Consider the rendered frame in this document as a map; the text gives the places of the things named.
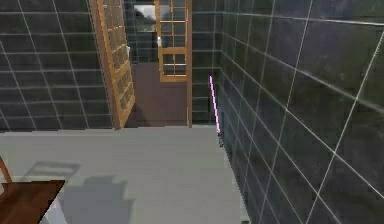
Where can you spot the wooden lattice room door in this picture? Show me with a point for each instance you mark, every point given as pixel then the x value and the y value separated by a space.
pixel 172 50
pixel 116 63

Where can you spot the dark brown wooden table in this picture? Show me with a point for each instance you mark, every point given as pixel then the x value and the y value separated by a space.
pixel 23 201

